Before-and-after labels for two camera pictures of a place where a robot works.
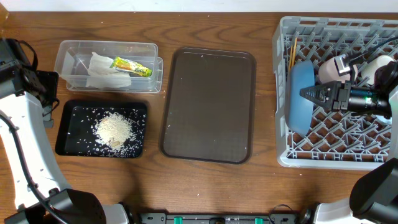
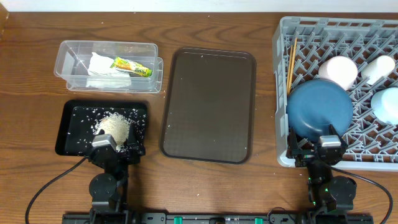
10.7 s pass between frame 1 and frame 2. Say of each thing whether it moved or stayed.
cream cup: stayed
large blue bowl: moved
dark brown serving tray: stayed
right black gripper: moved
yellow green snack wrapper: stayed
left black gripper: moved
